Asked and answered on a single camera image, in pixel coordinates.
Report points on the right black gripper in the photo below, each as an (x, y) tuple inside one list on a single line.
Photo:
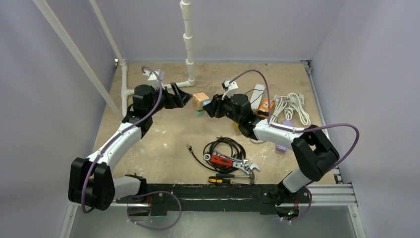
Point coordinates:
[(218, 107)]

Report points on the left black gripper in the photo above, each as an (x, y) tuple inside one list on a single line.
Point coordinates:
[(183, 97)]

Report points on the green cube adapter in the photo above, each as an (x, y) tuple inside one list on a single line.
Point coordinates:
[(199, 113)]

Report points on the wooden cube adapter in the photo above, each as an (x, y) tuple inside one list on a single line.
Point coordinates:
[(199, 99)]

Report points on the white power strip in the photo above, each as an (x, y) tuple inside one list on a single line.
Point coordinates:
[(256, 97)]

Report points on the orange power strip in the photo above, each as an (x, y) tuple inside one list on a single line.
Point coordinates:
[(265, 108)]

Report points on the purple power strip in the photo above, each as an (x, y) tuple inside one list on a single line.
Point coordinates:
[(282, 148)]

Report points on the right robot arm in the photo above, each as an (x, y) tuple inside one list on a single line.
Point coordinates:
[(313, 151)]

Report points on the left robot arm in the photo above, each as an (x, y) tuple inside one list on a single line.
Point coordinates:
[(91, 183)]

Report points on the red adjustable wrench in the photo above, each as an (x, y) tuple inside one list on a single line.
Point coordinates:
[(228, 161)]

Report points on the yellow black screwdriver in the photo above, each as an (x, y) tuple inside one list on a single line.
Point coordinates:
[(218, 180)]

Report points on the small claw hammer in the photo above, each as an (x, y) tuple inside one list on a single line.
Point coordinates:
[(230, 176)]

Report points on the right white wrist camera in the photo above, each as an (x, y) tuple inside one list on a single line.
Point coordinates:
[(230, 89)]

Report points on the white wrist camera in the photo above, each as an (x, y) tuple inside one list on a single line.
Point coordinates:
[(152, 79), (230, 89)]

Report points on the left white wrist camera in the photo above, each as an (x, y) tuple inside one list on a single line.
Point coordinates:
[(152, 79)]

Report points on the white PVC pipe frame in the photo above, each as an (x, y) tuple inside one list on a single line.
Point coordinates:
[(60, 30)]

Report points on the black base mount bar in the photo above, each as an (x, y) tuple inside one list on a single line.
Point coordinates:
[(266, 199)]

